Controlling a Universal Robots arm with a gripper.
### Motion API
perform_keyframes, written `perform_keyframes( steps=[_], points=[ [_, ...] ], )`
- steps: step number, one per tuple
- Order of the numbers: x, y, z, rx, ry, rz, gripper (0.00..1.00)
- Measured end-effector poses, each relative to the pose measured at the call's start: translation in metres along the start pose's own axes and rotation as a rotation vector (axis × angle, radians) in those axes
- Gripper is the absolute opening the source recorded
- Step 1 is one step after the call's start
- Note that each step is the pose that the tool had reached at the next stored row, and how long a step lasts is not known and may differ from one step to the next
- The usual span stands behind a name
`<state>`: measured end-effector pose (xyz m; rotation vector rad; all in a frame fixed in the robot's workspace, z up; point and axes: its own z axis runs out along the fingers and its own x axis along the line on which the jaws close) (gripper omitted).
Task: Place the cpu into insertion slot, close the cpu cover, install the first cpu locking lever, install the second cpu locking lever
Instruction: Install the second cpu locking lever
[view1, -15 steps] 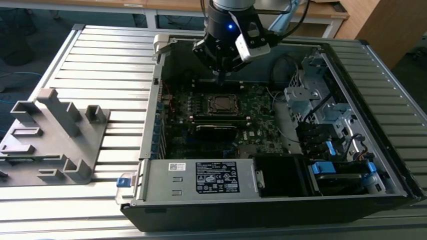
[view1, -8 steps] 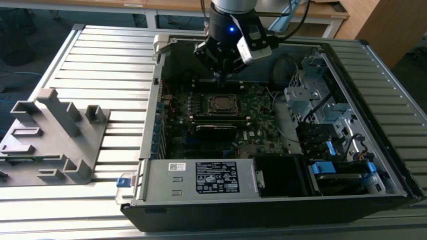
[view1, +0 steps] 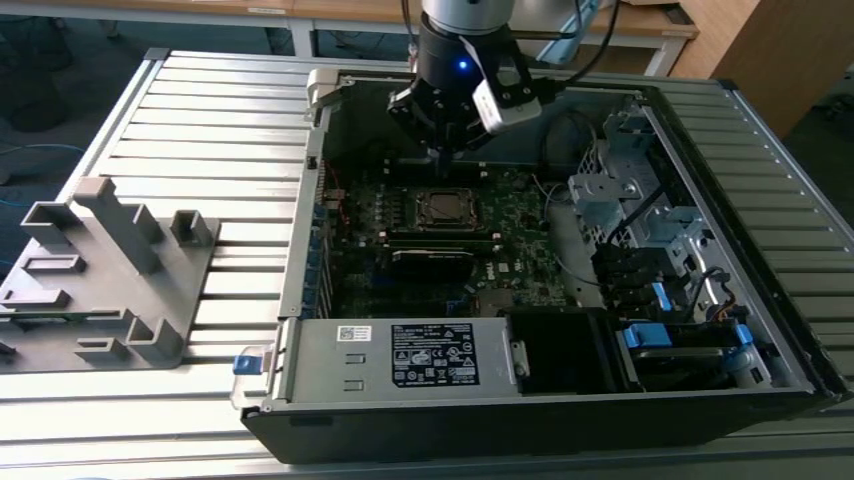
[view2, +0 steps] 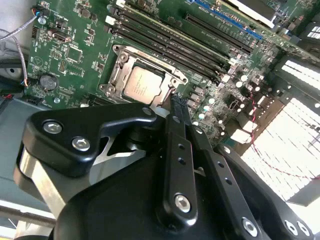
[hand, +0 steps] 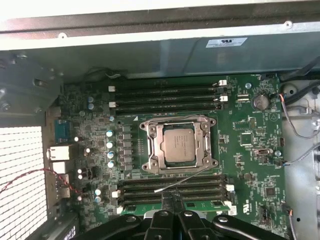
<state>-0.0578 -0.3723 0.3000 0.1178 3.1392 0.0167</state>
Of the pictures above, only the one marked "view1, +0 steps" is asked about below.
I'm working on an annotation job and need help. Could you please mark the metal drive cage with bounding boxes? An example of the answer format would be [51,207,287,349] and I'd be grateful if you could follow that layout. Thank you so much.
[566,97,759,326]

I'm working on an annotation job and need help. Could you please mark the grey parts rack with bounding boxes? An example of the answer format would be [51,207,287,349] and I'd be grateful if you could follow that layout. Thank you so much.
[0,175,223,374]

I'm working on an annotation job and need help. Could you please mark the black drive connectors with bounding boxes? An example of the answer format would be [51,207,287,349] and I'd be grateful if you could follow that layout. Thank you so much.
[590,244,675,314]

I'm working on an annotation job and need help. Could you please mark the green motherboard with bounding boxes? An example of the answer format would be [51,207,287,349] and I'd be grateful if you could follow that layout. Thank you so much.
[318,159,606,321]

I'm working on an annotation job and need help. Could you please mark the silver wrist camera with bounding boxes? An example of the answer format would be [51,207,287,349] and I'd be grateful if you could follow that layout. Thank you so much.
[470,67,543,135]

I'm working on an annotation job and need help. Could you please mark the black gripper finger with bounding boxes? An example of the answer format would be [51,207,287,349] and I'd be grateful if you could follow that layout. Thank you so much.
[386,88,451,175]
[447,121,497,175]

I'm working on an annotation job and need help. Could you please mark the black disk blue carrier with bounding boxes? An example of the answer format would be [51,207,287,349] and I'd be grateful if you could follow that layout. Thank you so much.
[619,322,759,394]

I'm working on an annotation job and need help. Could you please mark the wooden desk white frame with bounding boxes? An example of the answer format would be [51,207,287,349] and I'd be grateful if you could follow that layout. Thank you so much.
[292,0,701,76]
[0,0,315,56]

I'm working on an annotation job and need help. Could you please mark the wooden cabinet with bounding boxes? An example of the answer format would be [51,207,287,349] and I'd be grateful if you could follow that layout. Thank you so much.
[669,0,854,139]

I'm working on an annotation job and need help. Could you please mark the silver square CPU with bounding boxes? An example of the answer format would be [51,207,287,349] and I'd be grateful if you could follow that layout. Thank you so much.
[429,193,470,222]

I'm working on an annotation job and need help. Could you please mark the beige case latch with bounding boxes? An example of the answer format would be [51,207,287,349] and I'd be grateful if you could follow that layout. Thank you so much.
[304,68,356,123]

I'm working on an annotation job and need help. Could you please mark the thick black drive cable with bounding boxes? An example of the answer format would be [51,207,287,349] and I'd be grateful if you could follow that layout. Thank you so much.
[603,182,666,251]

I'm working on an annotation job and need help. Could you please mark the metal socket cover frame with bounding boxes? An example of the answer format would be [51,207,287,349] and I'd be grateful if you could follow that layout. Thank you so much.
[417,189,490,231]

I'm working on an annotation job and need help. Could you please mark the square chipset heatsink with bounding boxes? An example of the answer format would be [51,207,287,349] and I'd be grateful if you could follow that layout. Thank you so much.
[477,288,517,315]

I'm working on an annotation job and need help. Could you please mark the blue card retainer clips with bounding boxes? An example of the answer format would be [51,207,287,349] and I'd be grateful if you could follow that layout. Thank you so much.
[300,207,334,317]

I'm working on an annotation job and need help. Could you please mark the black RAM slot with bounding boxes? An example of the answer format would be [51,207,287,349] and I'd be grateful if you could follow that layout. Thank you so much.
[385,238,502,247]
[383,243,502,253]
[385,232,501,242]
[386,227,499,236]

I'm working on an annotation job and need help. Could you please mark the blue floor cable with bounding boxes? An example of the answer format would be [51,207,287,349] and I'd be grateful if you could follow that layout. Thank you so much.
[0,142,90,157]

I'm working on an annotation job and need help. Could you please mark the silver power supply unit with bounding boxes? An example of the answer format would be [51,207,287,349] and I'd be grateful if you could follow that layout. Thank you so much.
[266,315,529,406]

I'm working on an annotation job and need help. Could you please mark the black PC case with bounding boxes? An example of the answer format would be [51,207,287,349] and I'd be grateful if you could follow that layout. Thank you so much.
[228,67,854,466]

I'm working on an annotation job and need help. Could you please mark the black wire loop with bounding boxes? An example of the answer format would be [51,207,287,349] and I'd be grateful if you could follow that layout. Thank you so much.
[689,266,730,316]

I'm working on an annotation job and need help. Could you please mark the CPU socket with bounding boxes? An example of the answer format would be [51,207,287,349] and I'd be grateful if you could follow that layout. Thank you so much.
[414,187,493,234]

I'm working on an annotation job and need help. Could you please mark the black office chair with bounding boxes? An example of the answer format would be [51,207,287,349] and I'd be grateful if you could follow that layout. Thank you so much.
[0,17,76,134]

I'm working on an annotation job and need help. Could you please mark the black graphics card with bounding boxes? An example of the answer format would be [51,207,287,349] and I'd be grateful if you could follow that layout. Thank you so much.
[390,248,477,289]

